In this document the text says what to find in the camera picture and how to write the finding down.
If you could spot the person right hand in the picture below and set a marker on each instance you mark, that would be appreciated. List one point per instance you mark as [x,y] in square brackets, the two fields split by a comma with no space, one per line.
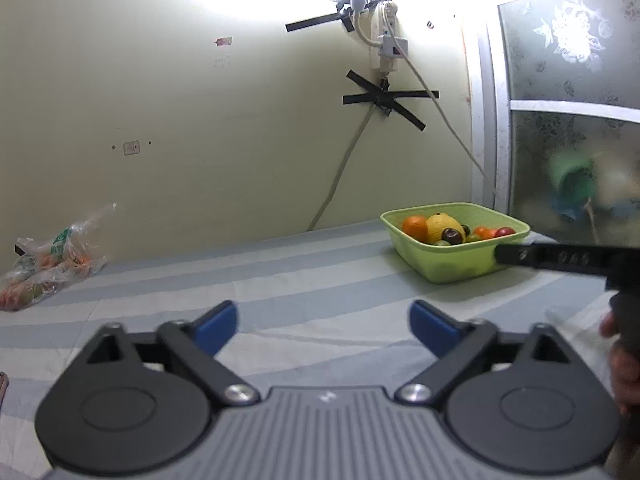
[624,368]

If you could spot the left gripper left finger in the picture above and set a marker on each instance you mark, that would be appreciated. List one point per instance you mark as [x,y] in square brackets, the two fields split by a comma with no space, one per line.
[188,349]

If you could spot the frosted glass door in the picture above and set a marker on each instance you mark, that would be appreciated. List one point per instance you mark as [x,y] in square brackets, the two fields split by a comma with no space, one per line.
[567,91]

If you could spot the upper black tape strip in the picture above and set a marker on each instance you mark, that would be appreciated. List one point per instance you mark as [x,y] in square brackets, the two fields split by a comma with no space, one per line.
[343,14]

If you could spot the small right tangerine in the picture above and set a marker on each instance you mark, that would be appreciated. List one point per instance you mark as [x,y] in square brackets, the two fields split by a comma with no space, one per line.
[485,233]

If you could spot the red tomato right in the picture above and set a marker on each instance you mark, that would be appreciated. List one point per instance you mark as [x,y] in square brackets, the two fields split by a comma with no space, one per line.
[505,231]

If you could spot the yellow lemon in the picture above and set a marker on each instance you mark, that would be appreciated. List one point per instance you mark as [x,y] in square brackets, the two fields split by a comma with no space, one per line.
[438,223]

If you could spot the dark plum front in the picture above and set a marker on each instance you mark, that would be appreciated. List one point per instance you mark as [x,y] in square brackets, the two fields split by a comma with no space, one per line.
[452,236]

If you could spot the black tape cross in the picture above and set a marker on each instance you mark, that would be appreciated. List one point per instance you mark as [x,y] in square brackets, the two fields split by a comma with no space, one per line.
[386,100]

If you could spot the green plastic basket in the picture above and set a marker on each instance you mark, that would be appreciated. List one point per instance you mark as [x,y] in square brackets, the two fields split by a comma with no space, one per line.
[454,263]

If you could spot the white power strip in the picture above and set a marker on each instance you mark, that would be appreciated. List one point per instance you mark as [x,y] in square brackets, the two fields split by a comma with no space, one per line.
[385,31]

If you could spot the smartphone in clear case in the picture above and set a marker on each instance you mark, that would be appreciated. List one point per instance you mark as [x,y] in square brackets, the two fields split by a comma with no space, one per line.
[4,385]

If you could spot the clear plastic bag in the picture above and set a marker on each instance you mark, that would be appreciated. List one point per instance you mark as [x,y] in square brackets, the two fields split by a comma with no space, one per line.
[44,268]

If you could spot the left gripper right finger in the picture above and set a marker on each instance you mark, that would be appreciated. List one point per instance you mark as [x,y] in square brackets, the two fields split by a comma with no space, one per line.
[464,351]

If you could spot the small wall sticker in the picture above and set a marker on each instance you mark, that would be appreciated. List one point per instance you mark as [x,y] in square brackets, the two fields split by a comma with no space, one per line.
[131,148]

